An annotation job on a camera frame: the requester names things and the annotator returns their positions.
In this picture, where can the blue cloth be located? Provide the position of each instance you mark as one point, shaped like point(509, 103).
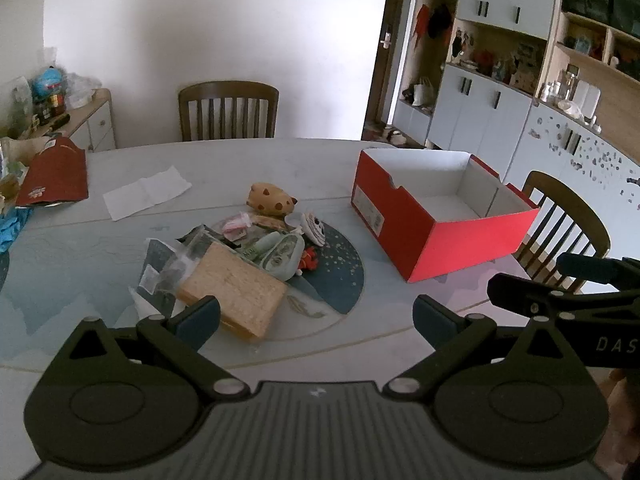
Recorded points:
point(12, 230)

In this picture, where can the dark wooden chair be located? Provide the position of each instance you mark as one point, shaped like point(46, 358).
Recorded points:
point(575, 200)
point(227, 92)

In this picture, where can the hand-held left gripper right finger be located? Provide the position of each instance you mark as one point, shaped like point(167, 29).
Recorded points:
point(435, 321)

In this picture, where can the small tan biscuit pack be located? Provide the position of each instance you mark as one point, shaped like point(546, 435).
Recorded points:
point(270, 221)

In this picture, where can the white square container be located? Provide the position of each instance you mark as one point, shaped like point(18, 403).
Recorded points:
point(587, 97)

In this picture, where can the white round gadget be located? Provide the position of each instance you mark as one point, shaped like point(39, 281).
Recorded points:
point(313, 229)

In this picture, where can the white tote bag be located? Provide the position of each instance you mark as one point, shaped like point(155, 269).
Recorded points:
point(424, 92)

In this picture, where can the white green tube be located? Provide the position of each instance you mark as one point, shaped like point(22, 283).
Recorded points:
point(255, 247)

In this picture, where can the reddish door rug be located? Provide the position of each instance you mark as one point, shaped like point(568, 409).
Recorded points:
point(374, 131)

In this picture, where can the person's right hand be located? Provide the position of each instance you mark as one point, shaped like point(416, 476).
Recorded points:
point(627, 410)

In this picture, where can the white paper napkin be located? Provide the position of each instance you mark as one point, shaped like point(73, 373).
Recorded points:
point(145, 191)

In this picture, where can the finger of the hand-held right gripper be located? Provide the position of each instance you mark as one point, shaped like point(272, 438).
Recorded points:
point(585, 267)
point(515, 292)

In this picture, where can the brown door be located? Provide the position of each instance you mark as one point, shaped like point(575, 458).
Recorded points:
point(384, 85)

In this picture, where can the crumpled clear plastic bag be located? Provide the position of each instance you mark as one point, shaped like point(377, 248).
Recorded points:
point(82, 89)

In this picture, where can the black hanging item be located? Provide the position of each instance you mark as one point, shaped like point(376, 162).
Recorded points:
point(440, 20)

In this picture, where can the tan spotted plush toy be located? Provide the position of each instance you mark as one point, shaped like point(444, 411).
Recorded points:
point(270, 199)

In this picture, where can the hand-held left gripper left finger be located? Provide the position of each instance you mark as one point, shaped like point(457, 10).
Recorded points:
point(197, 320)

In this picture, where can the blue round toy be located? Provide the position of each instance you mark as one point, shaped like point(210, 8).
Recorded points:
point(49, 82)

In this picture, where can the clear glass jar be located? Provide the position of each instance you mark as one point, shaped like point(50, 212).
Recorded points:
point(570, 87)

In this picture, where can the red hanging ornament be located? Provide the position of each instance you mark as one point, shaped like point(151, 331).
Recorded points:
point(421, 20)

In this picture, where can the red shoe box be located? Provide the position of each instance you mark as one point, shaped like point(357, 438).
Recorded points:
point(440, 245)

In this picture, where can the pink white snack wrapper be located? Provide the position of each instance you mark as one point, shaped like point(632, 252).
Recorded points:
point(235, 224)

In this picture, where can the white side cabinet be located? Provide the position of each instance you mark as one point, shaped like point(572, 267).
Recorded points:
point(97, 127)

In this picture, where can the red paper bag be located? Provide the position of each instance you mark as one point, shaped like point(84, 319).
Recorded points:
point(57, 172)

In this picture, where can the white wall storage cabinet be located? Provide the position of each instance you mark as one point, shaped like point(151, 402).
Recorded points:
point(480, 110)

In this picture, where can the beige slippers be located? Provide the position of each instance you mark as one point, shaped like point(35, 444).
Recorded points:
point(396, 136)

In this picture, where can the pale green printed pouch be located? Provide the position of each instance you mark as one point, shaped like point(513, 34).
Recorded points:
point(285, 257)

